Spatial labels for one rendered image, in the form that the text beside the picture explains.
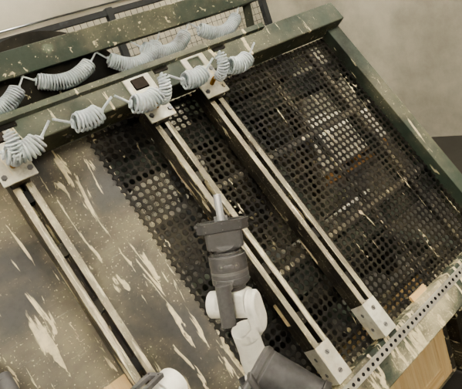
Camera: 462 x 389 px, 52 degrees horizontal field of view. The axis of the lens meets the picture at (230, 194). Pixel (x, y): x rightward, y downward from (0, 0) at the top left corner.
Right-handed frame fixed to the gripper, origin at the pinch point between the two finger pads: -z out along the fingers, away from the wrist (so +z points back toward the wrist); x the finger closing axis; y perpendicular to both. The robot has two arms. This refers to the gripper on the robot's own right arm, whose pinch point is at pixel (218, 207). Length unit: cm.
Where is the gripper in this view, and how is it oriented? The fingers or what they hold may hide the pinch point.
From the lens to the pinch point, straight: 108.9
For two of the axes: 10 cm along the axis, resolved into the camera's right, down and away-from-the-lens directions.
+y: -0.3, -0.7, 10.0
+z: 1.6, 9.8, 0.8
